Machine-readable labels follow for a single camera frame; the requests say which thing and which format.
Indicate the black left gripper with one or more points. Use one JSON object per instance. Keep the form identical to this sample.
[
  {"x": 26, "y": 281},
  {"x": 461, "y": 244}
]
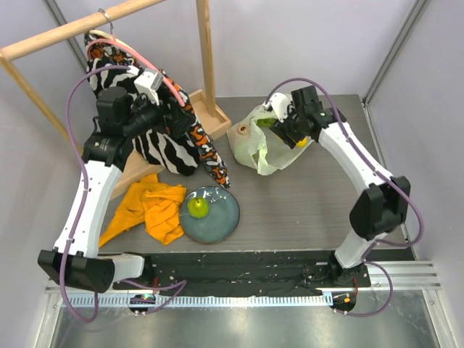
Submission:
[{"x": 171, "y": 125}]

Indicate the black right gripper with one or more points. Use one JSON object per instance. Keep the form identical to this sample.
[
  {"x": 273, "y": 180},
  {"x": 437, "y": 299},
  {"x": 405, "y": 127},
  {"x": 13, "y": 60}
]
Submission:
[{"x": 286, "y": 133}]

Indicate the light green plastic bag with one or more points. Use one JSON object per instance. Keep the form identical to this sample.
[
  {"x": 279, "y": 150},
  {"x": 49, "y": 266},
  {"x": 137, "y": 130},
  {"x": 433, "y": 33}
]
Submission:
[{"x": 259, "y": 148}]

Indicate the green fake pear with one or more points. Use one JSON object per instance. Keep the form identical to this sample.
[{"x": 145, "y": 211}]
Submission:
[{"x": 198, "y": 207}]

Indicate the yellow fake mango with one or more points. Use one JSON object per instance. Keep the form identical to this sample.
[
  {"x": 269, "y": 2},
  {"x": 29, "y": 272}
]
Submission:
[{"x": 302, "y": 143}]

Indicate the green fake apple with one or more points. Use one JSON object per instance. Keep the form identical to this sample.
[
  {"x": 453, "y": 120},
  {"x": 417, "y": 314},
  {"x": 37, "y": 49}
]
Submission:
[{"x": 265, "y": 122}]

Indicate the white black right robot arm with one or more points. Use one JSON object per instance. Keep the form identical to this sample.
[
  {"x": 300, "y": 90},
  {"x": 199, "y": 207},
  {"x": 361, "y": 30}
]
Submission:
[{"x": 381, "y": 205}]

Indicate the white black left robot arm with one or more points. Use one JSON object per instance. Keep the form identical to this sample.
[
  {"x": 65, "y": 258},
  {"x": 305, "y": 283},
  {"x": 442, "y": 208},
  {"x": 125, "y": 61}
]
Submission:
[{"x": 74, "y": 261}]

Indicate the black white zebra garment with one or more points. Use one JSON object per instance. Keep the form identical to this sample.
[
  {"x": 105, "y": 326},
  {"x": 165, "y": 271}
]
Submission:
[{"x": 177, "y": 155}]

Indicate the orange cloth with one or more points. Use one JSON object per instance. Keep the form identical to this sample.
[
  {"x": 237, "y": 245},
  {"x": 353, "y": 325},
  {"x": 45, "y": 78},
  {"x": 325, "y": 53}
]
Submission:
[{"x": 153, "y": 203}]

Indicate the orange black patterned garment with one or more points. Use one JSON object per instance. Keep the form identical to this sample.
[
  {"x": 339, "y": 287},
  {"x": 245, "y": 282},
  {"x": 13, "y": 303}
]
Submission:
[{"x": 104, "y": 54}]

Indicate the blue ceramic plate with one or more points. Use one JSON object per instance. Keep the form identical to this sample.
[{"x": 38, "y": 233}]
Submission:
[{"x": 222, "y": 216}]

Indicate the pink clothes hanger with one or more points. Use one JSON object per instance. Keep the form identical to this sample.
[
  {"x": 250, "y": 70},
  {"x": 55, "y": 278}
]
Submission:
[{"x": 110, "y": 39}]

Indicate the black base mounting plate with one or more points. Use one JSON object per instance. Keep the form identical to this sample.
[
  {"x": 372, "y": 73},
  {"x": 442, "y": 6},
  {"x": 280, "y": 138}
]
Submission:
[{"x": 250, "y": 274}]

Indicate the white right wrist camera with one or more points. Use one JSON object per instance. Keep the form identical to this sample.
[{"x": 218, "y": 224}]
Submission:
[{"x": 279, "y": 103}]

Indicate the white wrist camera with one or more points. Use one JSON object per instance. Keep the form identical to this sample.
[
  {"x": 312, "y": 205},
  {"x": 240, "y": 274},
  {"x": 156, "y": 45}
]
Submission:
[
  {"x": 279, "y": 103},
  {"x": 148, "y": 82}
]

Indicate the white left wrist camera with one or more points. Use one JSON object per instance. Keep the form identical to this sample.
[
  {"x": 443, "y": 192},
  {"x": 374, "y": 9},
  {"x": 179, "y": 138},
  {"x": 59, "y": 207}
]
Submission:
[{"x": 148, "y": 82}]

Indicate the white slotted cable duct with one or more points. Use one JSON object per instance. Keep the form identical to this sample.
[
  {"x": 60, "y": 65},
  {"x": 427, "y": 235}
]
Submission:
[{"x": 139, "y": 300}]

